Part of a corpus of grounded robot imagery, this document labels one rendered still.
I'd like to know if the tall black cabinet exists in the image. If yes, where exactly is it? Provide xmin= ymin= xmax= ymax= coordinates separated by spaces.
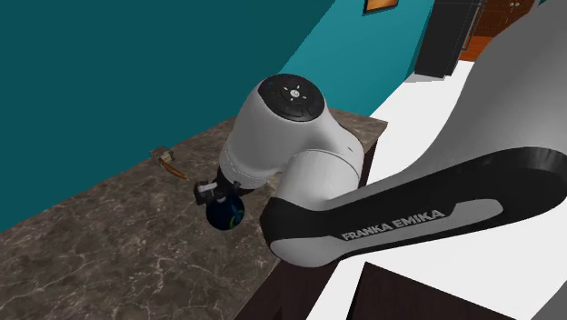
xmin=413 ymin=0 xmax=483 ymax=79

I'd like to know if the brown wooden door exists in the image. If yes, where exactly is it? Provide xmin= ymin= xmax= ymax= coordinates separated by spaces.
xmin=458 ymin=0 xmax=538 ymax=63

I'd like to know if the orange wall picture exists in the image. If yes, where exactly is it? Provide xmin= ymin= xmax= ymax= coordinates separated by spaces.
xmin=363 ymin=0 xmax=400 ymax=15

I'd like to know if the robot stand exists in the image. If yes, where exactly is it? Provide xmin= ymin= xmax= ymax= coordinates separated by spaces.
xmin=346 ymin=261 xmax=517 ymax=320

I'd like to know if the grey box with orange cable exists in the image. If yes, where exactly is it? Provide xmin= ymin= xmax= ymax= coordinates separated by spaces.
xmin=149 ymin=145 xmax=190 ymax=182

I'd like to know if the dark blue round bowl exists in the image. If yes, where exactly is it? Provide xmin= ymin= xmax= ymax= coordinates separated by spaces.
xmin=204 ymin=195 xmax=246 ymax=232

